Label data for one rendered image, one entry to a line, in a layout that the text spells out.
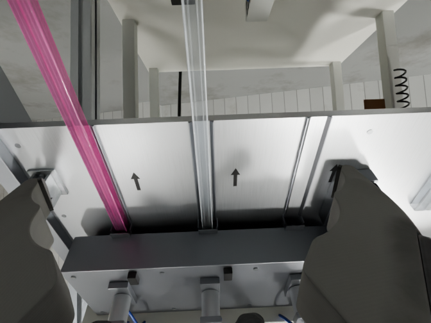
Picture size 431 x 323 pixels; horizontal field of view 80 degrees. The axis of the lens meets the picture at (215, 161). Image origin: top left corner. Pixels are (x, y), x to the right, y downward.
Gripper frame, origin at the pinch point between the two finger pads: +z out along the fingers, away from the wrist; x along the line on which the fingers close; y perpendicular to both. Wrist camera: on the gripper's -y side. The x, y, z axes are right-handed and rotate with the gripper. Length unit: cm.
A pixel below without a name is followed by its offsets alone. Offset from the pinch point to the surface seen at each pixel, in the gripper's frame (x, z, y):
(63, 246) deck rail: -19.3, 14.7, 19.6
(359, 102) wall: 163, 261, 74
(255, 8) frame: 12, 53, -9
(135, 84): -17, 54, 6
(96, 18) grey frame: -21, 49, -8
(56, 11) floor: -85, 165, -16
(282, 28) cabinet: 22, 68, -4
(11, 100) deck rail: -18.9, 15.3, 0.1
